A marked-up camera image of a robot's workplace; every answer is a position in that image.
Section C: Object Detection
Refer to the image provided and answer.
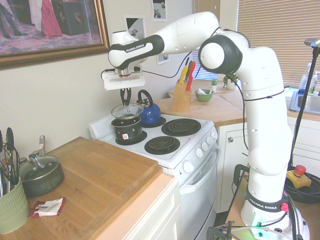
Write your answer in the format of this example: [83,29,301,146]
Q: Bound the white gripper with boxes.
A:
[103,72,147,106]

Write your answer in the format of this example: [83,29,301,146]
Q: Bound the glass pot lid steel rim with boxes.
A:
[110,103,145,120]

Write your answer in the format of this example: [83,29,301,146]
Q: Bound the black cooking pot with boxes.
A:
[110,116,144,144]

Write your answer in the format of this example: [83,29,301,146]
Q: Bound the leafy plant in white pot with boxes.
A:
[222,73,240,91]

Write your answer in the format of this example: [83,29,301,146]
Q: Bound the grey pan with lid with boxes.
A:
[19,135,65,199]

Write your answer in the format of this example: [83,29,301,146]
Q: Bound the wooden knife block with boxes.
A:
[170,79,193,113]

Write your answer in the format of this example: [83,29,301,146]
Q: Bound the large black coil stove burner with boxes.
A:
[161,118,202,137]

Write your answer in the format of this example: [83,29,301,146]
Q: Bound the green ceramic bowl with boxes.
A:
[194,88,214,103]

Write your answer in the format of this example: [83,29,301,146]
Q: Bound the large wooden cutting board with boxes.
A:
[46,136,160,240]

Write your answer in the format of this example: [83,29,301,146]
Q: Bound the gold framed painting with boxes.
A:
[0,0,111,71]

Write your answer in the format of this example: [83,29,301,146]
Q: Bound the white cabinet under counter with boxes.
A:
[103,172,183,240]

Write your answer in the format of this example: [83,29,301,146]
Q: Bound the white cabinet with round knob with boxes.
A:
[215,116,320,214]

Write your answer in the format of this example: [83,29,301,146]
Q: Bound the white electric stove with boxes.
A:
[88,109,221,240]

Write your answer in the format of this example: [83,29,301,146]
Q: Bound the black kitchen utensils bunch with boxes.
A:
[0,127,22,198]

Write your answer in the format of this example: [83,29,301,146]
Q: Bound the red and white packet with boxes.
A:
[27,197,67,219]

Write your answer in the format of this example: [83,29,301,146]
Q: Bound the green ribbed utensil holder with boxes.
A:
[0,175,30,235]

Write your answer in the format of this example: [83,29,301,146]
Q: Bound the green black clamp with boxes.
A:
[205,219,236,240]

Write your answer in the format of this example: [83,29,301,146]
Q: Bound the wooden window blinds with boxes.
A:
[191,0,320,89]

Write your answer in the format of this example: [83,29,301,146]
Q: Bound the steel kitchen sink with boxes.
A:
[289,87,320,113]

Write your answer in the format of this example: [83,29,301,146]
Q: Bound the clear soap bottle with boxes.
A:
[308,71,320,96]

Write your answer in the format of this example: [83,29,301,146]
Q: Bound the yellow emergency stop button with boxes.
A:
[285,164,312,189]

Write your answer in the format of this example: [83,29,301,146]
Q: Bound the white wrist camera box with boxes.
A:
[100,69,117,81]

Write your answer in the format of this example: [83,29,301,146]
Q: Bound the blue kettle black handle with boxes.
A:
[136,89,162,126]

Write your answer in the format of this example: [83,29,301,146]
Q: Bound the small printed photo on wall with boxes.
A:
[156,51,171,66]

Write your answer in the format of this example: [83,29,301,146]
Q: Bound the yellow handled knife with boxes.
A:
[178,65,190,84]

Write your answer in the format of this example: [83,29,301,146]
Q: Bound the red handled knife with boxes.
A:
[185,61,197,92]

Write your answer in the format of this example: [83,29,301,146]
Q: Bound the white oven door handle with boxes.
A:
[179,148,221,196]

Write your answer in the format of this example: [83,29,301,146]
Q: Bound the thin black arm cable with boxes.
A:
[142,26,286,161]

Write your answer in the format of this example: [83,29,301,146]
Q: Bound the black camera tripod stand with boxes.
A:
[286,37,320,171]

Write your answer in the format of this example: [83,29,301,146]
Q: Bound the coiled black cable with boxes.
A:
[284,171,320,204]

